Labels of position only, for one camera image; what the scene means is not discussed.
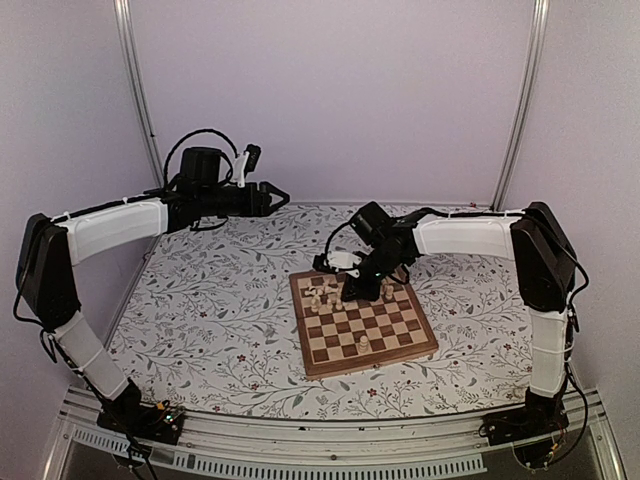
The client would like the wooden chess board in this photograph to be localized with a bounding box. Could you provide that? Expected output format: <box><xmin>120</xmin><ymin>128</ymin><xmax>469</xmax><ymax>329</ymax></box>
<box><xmin>289</xmin><ymin>271</ymin><xmax>438</xmax><ymax>380</ymax></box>

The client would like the light chess king piece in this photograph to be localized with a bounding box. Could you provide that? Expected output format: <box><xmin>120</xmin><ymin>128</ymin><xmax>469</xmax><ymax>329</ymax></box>
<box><xmin>357</xmin><ymin>335</ymin><xmax>370</xmax><ymax>354</ymax></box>

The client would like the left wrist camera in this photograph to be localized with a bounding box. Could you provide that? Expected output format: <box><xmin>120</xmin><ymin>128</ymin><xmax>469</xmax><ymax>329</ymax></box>
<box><xmin>231</xmin><ymin>144</ymin><xmax>262</xmax><ymax>188</ymax></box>

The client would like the light chess piece group right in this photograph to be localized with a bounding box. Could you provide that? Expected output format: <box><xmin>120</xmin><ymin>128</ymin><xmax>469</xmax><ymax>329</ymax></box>
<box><xmin>381</xmin><ymin>283</ymin><xmax>394</xmax><ymax>301</ymax></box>

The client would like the front aluminium rail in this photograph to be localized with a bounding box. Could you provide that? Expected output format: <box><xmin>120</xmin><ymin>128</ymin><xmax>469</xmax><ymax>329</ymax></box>
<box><xmin>42</xmin><ymin>388</ymin><xmax>626</xmax><ymax>479</ymax></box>

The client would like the floral patterned table mat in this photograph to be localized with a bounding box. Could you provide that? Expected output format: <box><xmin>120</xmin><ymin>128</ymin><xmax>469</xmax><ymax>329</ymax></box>
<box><xmin>104</xmin><ymin>202</ymin><xmax>569</xmax><ymax>420</ymax></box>

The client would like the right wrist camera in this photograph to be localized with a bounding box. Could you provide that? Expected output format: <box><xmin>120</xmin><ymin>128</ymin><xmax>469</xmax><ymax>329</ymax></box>
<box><xmin>312</xmin><ymin>251</ymin><xmax>362</xmax><ymax>278</ymax></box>

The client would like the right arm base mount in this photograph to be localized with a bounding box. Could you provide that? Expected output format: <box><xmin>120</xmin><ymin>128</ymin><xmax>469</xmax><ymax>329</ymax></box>
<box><xmin>478</xmin><ymin>390</ymin><xmax>569</xmax><ymax>469</ymax></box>

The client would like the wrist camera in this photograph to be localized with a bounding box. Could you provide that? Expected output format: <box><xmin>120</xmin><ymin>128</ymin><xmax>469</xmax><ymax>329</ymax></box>
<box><xmin>231</xmin><ymin>144</ymin><xmax>262</xmax><ymax>188</ymax></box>
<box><xmin>312</xmin><ymin>251</ymin><xmax>362</xmax><ymax>278</ymax></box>

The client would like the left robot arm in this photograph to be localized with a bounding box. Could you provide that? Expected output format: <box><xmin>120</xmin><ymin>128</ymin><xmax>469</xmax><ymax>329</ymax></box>
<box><xmin>15</xmin><ymin>144</ymin><xmax>290</xmax><ymax>434</ymax></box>

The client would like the right aluminium frame post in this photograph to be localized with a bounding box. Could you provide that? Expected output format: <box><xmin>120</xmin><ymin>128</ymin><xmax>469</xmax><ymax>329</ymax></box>
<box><xmin>490</xmin><ymin>0</ymin><xmax>550</xmax><ymax>211</ymax></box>

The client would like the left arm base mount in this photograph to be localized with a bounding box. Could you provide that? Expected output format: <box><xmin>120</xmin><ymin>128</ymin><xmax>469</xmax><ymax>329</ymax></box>
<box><xmin>95</xmin><ymin>379</ymin><xmax>185</xmax><ymax>446</ymax></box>

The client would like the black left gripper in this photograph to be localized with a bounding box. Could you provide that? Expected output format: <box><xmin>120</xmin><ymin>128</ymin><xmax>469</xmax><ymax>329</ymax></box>
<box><xmin>198</xmin><ymin>180</ymin><xmax>290</xmax><ymax>217</ymax></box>

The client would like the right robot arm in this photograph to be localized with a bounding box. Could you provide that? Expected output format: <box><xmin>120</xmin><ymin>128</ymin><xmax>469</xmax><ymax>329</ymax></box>
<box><xmin>327</xmin><ymin>202</ymin><xmax>579</xmax><ymax>436</ymax></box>

